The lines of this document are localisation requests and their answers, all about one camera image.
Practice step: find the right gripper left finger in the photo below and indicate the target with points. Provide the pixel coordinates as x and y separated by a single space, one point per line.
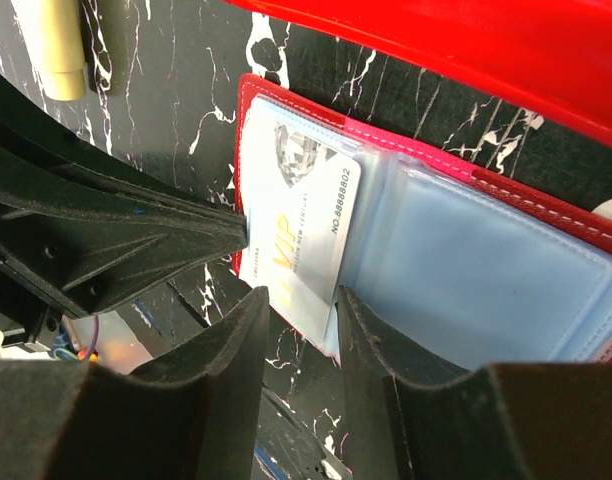
191 413

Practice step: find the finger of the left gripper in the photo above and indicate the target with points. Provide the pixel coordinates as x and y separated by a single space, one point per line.
84 240
31 134

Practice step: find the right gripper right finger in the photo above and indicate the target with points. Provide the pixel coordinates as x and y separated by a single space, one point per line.
414 415

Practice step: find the red leather card holder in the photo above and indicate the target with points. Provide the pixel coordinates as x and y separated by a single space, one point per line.
473 266

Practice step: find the white VIP credit card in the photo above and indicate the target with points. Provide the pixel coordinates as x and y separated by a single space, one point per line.
298 184

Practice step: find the cream toy microphone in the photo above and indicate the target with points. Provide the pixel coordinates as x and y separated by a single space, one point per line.
52 35

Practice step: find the red plastic bin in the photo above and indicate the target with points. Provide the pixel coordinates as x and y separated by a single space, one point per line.
552 57

